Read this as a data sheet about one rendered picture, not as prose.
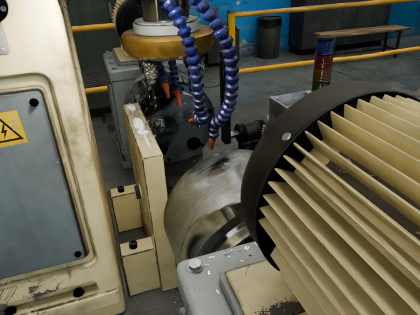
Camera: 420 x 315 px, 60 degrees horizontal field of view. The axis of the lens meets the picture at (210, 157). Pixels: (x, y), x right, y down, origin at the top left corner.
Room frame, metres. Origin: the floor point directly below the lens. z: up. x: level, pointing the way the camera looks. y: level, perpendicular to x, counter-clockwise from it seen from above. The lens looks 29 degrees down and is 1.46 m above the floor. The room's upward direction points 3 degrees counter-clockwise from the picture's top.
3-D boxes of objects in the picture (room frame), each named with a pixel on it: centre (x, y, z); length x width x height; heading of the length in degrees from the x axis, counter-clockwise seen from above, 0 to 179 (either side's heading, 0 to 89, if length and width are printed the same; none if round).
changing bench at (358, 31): (5.55, -2.34, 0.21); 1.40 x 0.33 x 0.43; 104
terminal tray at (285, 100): (0.84, -0.23, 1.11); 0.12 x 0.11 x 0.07; 108
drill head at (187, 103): (1.08, 0.13, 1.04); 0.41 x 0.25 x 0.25; 17
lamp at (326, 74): (1.21, -0.39, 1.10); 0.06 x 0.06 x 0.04
